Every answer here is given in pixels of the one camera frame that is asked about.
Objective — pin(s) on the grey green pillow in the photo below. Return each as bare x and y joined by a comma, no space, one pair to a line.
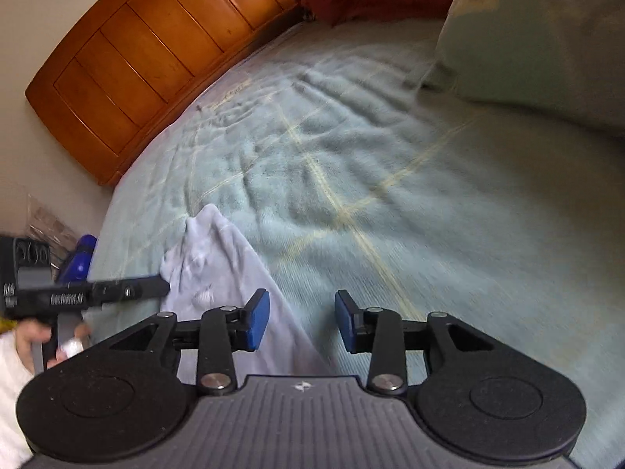
562,57

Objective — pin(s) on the white sleeve forearm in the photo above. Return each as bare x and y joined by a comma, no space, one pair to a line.
14,376

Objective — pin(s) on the person's left hand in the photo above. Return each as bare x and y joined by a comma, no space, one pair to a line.
31,332

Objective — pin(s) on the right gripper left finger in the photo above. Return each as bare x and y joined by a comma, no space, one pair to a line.
222,332

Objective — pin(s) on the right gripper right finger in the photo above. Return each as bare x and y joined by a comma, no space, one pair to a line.
378,332

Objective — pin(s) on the green bed blanket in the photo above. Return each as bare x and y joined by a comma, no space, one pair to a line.
343,172

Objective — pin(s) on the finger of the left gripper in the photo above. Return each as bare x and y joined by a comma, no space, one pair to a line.
131,289

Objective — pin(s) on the wooden headboard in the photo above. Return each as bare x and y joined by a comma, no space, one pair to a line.
128,68

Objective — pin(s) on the grey garment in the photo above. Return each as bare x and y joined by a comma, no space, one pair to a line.
213,265

